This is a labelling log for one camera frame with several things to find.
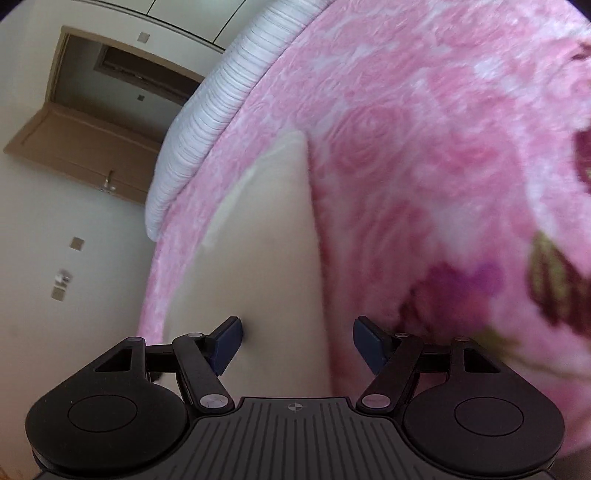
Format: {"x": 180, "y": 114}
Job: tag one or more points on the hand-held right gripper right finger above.
{"x": 369, "y": 344}

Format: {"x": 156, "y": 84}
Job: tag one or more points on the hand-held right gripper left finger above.
{"x": 228, "y": 344}

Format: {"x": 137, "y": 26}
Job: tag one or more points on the cream white garment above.
{"x": 263, "y": 249}

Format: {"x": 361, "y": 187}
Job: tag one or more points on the small white floor object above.
{"x": 62, "y": 278}

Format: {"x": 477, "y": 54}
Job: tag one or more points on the pink floral blanket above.
{"x": 392, "y": 138}

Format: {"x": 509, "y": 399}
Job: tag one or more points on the white ribbed mattress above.
{"x": 207, "y": 106}

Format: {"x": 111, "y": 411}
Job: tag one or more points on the wooden door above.
{"x": 78, "y": 143}

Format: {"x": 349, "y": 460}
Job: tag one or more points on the white wardrobe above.
{"x": 203, "y": 18}

